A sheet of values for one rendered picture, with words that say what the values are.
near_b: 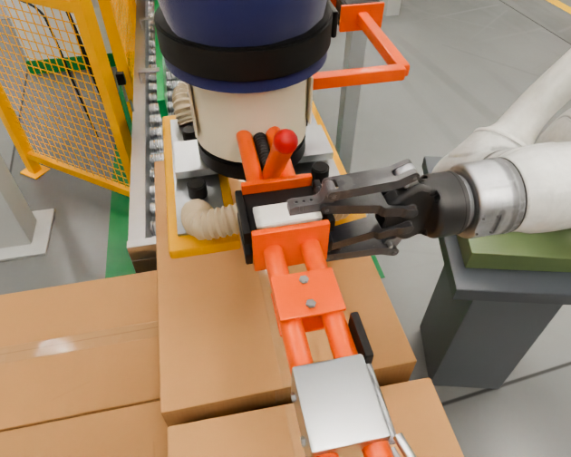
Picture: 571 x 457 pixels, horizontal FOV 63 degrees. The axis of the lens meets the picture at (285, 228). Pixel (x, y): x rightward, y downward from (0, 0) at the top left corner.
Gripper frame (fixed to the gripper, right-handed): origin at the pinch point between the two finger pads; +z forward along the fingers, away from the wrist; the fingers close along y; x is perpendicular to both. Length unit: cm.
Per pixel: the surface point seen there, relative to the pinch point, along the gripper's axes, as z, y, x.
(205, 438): 13.5, 30.2, -9.3
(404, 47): -154, 125, 284
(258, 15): -0.3, -16.9, 15.3
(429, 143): -121, 125, 165
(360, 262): -17.9, 30.3, 16.5
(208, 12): 4.8, -17.3, 16.5
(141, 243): 30, 64, 62
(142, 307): 31, 70, 44
